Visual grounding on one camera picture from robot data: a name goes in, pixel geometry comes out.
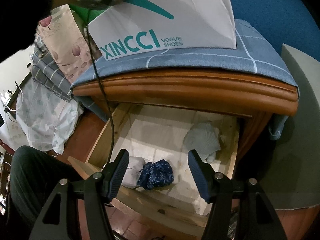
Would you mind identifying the wooden nightstand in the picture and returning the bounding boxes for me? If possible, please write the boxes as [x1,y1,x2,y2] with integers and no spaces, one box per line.
[72,67,299,170]

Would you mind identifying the white shoe box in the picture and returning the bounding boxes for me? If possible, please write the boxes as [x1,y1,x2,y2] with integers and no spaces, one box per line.
[87,0,237,61]

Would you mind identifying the pale white underwear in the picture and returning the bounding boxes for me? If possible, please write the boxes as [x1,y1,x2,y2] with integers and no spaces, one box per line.
[121,156,147,188]

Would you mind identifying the green foam mat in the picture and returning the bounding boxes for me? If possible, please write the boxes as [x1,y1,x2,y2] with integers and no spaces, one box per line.
[70,0,160,24]

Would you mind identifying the beige floral pillow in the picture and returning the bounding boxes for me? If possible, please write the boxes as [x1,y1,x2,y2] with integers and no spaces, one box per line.
[37,4,100,84]

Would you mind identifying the light blue grey underwear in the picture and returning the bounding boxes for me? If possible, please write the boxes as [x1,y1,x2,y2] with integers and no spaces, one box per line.
[184,121,223,163]

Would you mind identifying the grey box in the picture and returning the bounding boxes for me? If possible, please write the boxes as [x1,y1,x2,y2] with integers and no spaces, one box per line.
[257,44,320,210]

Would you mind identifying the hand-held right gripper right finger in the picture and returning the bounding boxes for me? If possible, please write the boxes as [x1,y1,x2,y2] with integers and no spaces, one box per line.
[187,149,288,240]

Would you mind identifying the dark blue patterned underwear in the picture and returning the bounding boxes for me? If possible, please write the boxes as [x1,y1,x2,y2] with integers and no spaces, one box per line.
[136,159,174,190]

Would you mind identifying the black cable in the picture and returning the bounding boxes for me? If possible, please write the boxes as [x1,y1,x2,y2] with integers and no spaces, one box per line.
[80,5,115,165]

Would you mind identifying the grey plaid bedding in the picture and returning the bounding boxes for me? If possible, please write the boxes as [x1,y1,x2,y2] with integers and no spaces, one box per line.
[31,37,74,103]

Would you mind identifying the person's dark trouser leg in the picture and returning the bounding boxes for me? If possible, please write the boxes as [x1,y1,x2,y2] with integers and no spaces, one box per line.
[9,145,85,230]

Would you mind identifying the blue foam mat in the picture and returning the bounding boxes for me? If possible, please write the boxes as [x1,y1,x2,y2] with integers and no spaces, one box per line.
[222,0,318,58]

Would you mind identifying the wooden drawer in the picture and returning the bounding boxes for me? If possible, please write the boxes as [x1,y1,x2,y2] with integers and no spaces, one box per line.
[67,102,242,230]

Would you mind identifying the grey checked cloth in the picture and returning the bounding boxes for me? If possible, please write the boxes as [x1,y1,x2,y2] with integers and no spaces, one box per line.
[227,206,238,239]

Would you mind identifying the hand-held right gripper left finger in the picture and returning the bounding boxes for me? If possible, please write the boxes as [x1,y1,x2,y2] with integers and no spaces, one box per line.
[29,149,130,240]

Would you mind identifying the white printed bedsheet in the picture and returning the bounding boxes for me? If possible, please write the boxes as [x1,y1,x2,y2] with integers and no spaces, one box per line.
[15,80,84,154]

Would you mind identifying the blue checked cloth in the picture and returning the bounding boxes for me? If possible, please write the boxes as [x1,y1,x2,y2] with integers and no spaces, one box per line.
[70,19,297,140]

